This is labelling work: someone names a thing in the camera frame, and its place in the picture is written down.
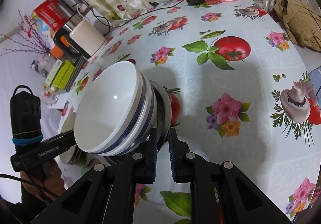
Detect orange lidded container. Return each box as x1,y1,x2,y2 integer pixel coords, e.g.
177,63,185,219
51,45,64,59

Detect stainless steel bowl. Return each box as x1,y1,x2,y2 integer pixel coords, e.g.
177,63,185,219
150,80,172,151

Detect white bowl blue stripes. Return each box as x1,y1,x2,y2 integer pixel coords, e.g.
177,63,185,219
74,61,157,157

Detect pink blossom branches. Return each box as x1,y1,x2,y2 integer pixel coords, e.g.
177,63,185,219
1,9,51,56

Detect red snack package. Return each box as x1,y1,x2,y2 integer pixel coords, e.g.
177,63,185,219
31,0,67,39

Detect white green slim box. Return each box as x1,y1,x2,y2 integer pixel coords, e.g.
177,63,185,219
43,59,63,87

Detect glass jar black lid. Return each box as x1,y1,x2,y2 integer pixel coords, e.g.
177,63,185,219
30,56,56,78

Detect person's left hand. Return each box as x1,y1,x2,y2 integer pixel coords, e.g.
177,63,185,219
20,159,65,201

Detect chevron patterned tray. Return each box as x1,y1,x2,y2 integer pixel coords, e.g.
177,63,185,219
64,57,87,92

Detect large beige plate front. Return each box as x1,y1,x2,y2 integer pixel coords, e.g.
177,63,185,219
59,112,86,167

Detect white electric kettle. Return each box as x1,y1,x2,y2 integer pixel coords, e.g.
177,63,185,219
53,14,107,59

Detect lime green box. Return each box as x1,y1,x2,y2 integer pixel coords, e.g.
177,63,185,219
51,60,75,89

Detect burlap sack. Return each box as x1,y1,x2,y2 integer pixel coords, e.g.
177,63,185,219
274,0,320,52

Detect black power cable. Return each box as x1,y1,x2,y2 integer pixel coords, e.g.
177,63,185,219
72,0,188,37

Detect clear glass mug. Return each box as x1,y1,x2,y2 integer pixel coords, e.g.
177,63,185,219
39,88,59,105

